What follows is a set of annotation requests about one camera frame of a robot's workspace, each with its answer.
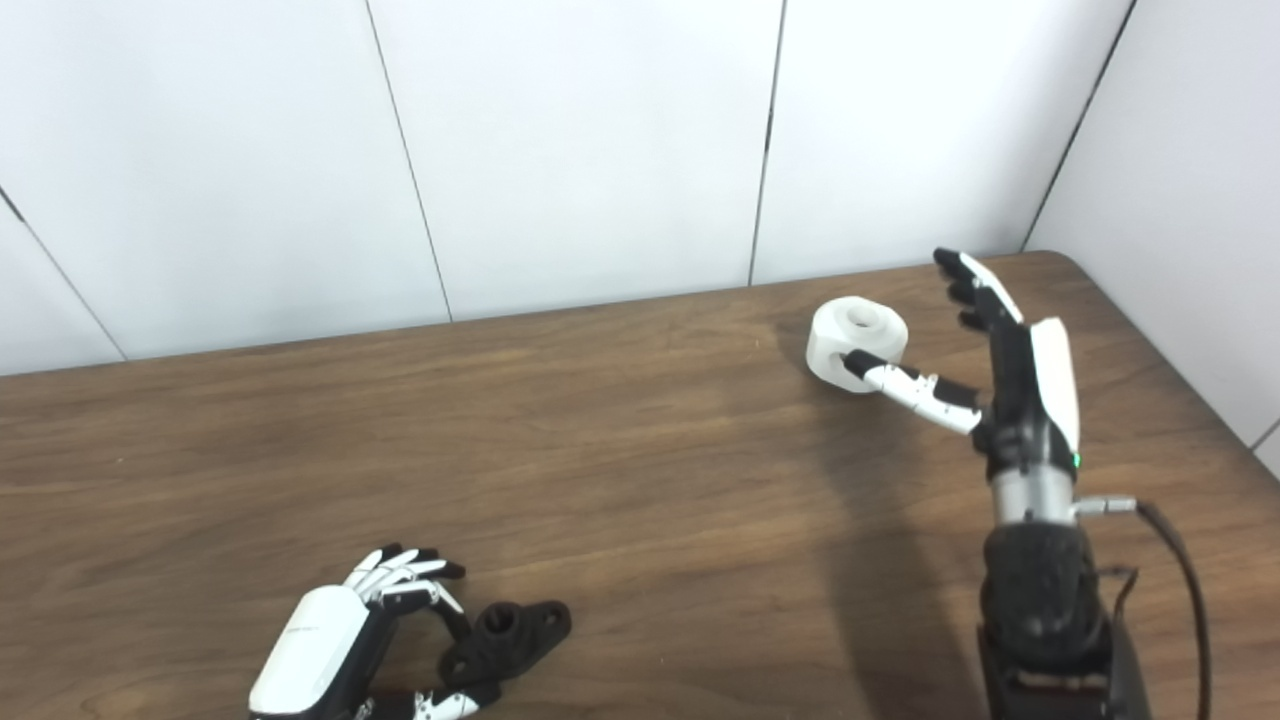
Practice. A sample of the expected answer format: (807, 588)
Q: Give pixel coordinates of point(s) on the round white plastic piece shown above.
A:
(835, 340)

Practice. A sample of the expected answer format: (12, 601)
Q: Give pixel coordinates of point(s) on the black plastic holder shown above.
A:
(515, 635)

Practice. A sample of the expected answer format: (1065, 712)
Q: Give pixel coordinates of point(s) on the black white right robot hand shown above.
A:
(1055, 380)

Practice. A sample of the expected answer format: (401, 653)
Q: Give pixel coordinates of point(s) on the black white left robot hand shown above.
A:
(315, 645)

